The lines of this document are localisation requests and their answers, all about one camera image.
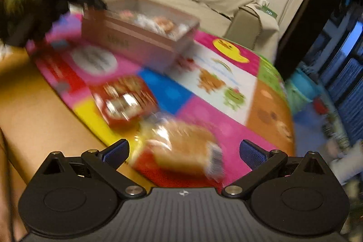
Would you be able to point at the red snack packet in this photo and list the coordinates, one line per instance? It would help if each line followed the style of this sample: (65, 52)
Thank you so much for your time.
(124, 101)

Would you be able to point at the blue bucket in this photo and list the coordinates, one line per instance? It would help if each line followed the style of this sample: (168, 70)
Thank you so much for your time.
(302, 93)

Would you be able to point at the colourful play mat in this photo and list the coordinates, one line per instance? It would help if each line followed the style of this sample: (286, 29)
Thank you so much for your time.
(215, 106)

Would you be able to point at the red basin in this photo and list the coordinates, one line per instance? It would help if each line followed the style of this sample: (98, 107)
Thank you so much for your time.
(320, 106)

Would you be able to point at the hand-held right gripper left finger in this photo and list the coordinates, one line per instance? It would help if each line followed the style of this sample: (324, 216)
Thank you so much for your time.
(113, 151)

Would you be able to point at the green tag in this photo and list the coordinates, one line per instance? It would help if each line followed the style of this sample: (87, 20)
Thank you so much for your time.
(268, 11)

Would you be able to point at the white wall outlet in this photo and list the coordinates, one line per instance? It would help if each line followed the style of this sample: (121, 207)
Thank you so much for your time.
(265, 1)

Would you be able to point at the pink cardboard box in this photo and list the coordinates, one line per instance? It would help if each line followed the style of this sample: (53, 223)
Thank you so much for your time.
(127, 40)

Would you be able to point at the long bread packet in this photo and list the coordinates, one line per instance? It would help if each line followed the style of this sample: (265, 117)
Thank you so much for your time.
(178, 145)

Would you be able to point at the dark framed window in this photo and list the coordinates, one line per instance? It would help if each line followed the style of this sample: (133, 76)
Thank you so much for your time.
(346, 60)

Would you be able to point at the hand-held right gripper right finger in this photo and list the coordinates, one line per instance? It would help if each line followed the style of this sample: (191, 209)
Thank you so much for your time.
(251, 152)

